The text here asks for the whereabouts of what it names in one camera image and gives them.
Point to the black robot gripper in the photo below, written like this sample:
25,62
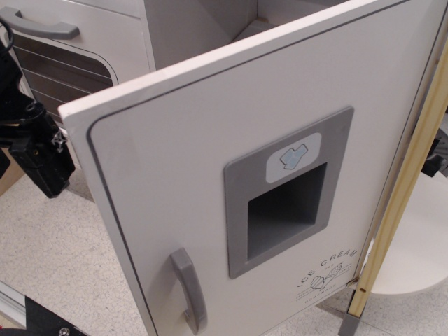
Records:
47,162

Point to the white toy fridge door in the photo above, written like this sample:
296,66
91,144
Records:
156,175

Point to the grey fridge door handle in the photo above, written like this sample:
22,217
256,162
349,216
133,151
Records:
196,313

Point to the wooden left side panel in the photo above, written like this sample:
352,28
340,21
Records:
13,173

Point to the white toy oven door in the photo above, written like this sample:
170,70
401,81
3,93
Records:
55,73

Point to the white toy kitchen cabinet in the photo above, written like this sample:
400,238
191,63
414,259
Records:
280,52

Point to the grey ice dispenser panel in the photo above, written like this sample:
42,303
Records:
282,193

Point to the grey right foot cap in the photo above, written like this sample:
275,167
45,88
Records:
349,325

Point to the white round table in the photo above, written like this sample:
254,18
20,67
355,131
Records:
417,257

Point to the black clamp right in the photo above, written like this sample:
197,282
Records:
436,160

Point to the grey oven door handle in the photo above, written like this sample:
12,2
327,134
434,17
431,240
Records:
59,31

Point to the aluminium rail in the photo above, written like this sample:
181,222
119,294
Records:
13,307

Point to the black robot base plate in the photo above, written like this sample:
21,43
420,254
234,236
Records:
39,321

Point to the wooden right frame post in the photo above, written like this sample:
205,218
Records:
423,135

